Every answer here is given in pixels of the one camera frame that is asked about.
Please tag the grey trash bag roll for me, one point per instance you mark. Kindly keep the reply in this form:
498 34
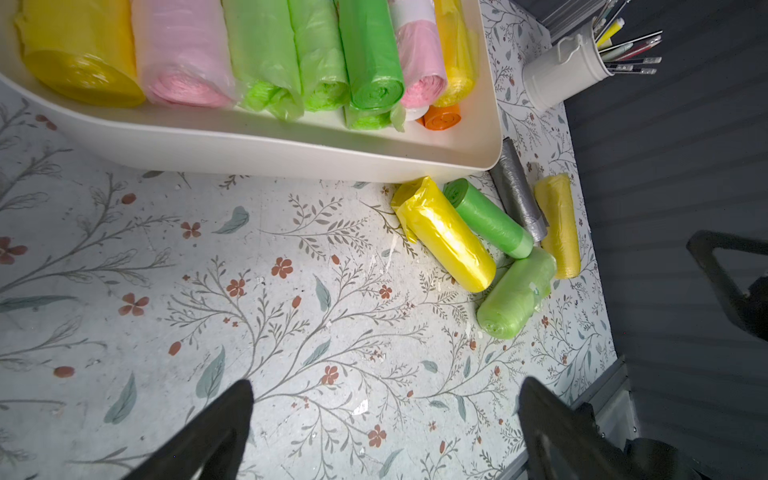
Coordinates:
516 194

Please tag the light green roll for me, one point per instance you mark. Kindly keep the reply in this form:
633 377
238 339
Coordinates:
320 53
263 56
517 295

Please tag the white plastic storage box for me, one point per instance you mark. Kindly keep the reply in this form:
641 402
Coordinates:
317 146

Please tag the yellow roll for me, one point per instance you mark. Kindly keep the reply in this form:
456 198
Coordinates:
459 48
554 197
427 216
83 50

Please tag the floral table mat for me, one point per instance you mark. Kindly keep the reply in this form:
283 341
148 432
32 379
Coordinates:
131 299

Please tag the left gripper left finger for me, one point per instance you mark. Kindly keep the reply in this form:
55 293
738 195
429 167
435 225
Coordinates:
211 446

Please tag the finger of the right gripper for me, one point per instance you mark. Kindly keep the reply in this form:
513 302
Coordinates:
747 310

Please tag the pink roll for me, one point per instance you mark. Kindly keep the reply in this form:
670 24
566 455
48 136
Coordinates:
420 52
182 53

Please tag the white blue labelled roll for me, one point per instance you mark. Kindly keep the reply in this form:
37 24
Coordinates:
413 114

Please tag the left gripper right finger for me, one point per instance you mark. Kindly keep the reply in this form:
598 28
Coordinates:
550 427

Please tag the orange trash bag roll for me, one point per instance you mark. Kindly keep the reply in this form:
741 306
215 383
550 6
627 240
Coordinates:
441 118

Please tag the dark green roll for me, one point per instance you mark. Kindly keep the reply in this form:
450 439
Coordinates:
374 71
488 220

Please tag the white pen cup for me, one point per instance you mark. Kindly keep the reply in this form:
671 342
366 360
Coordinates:
571 66

